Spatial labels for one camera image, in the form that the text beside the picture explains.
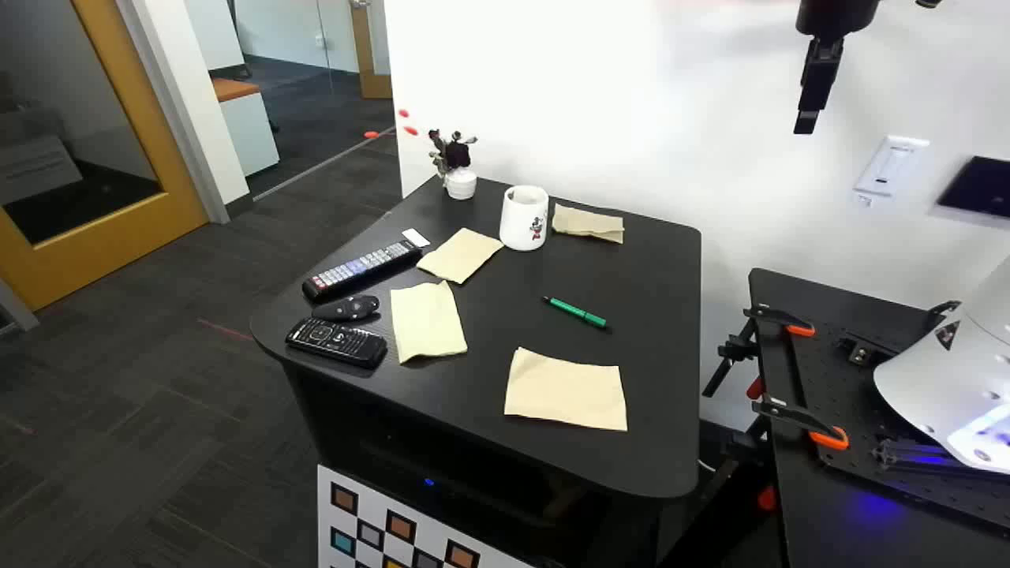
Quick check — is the white mug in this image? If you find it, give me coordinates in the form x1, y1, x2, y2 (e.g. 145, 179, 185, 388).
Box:
499, 187, 549, 253

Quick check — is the beige napkin middle left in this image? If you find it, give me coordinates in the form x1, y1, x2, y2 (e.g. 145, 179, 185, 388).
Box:
392, 281, 467, 363

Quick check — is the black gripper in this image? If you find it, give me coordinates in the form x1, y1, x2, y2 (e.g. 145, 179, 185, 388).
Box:
792, 0, 880, 135

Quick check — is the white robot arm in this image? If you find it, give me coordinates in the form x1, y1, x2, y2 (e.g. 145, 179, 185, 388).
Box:
792, 0, 1010, 475

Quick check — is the long black remote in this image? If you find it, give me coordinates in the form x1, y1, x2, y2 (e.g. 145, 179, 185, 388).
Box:
304, 239, 420, 303

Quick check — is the orange black clamp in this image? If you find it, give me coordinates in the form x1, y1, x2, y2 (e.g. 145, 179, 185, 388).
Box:
703, 303, 817, 397
752, 390, 854, 459

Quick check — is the beige napkin front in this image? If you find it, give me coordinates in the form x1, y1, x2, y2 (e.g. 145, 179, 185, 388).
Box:
506, 346, 629, 434

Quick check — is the white cabinet with wood top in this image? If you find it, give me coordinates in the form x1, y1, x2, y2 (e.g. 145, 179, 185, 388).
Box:
213, 79, 282, 178

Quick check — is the small white card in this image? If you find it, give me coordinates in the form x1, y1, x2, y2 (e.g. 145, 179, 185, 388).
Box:
402, 226, 430, 251

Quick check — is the white wall plate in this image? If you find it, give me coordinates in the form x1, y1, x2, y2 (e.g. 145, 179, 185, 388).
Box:
854, 135, 928, 200

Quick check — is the beige napkin back right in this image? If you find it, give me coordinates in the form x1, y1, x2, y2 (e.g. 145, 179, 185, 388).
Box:
553, 204, 624, 247

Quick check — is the green pen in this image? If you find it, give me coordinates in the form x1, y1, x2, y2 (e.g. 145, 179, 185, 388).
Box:
544, 298, 608, 330

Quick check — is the upper orange black clamp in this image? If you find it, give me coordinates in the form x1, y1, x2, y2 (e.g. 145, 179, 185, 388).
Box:
703, 303, 817, 397

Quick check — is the lower orange black clamp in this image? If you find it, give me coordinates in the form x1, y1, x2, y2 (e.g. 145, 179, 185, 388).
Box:
752, 390, 854, 459

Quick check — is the small black oval remote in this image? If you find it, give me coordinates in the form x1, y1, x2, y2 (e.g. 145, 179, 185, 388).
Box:
312, 293, 377, 324

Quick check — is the wooden door frame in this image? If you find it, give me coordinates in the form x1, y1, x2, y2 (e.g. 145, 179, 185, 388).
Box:
0, 0, 206, 309

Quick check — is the colour checker board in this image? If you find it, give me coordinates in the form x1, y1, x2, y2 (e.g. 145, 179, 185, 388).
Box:
316, 465, 531, 568

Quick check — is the beige napkin near mug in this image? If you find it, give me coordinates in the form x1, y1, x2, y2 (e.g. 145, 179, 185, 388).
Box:
420, 226, 503, 284

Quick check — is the black tv remote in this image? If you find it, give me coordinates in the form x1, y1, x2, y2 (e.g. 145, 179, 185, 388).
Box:
287, 318, 389, 370

